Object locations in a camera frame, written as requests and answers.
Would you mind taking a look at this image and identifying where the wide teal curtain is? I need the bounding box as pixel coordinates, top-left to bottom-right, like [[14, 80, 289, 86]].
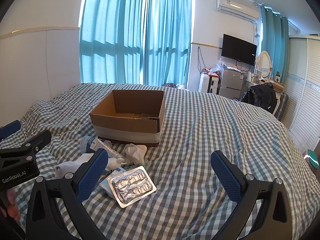
[[79, 0, 145, 84]]

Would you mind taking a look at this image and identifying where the white oval mirror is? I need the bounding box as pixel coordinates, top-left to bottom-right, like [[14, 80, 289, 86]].
[[255, 51, 272, 78]]

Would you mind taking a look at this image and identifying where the black jacket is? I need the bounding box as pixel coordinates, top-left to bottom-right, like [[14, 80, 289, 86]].
[[246, 83, 278, 114]]

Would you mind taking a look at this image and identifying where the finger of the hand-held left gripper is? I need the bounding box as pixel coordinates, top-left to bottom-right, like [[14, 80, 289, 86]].
[[0, 129, 52, 170], [0, 120, 22, 141]]

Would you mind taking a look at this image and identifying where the white lace cloth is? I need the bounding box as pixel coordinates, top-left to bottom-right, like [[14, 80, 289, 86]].
[[123, 144, 148, 166]]

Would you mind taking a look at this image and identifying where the person's left hand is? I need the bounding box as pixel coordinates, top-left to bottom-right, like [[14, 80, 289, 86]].
[[0, 188, 22, 222]]

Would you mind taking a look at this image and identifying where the brown cardboard box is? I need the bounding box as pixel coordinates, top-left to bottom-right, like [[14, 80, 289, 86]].
[[89, 89, 166, 147]]

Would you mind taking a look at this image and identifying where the teal curtain beside wardrobe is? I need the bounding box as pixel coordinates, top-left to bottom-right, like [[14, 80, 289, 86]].
[[259, 5, 290, 83]]

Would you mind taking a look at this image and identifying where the white suitcase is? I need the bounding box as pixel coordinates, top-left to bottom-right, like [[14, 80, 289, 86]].
[[199, 73, 220, 94]]

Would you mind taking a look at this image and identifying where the green white object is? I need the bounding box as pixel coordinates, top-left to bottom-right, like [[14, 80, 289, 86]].
[[304, 149, 320, 169]]

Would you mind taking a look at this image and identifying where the clear jar with blue label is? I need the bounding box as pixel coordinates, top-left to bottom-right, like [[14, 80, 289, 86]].
[[79, 136, 97, 153]]

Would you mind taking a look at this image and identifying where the white sock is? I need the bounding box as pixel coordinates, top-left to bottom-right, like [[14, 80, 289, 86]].
[[54, 152, 125, 180]]

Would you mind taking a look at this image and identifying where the narrow teal curtain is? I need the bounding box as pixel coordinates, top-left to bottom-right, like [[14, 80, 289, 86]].
[[143, 0, 192, 87]]

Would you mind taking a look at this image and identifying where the black wall television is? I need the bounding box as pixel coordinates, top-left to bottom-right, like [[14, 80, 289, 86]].
[[221, 34, 257, 66]]

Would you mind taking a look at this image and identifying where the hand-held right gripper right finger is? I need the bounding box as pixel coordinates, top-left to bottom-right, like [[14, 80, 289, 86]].
[[210, 150, 300, 240]]

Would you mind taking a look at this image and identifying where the clear plastic bag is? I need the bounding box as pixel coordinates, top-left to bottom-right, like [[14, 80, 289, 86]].
[[211, 58, 227, 73]]

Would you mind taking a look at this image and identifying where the black wall cable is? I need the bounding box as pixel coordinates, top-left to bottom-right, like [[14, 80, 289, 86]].
[[197, 46, 204, 73]]

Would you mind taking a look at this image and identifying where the white blue tube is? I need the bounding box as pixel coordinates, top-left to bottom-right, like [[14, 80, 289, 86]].
[[87, 137, 127, 160]]

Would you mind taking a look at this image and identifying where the white air conditioner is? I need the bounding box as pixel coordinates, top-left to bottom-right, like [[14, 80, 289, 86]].
[[216, 0, 260, 20]]

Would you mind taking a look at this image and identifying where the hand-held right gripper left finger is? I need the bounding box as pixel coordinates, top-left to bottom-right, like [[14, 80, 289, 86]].
[[25, 148, 110, 240]]

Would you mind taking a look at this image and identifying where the white plastic packet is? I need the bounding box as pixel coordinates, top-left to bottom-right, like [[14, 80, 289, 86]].
[[99, 177, 116, 198]]

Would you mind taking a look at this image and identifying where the silver fridge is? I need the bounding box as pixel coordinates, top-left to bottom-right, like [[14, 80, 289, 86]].
[[218, 67, 246, 98]]

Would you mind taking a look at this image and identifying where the silver foil blister pack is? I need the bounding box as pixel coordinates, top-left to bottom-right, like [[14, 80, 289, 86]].
[[107, 165, 157, 208]]

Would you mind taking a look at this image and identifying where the white slatted wardrobe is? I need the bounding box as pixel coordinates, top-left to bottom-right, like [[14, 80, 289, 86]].
[[281, 34, 320, 153]]

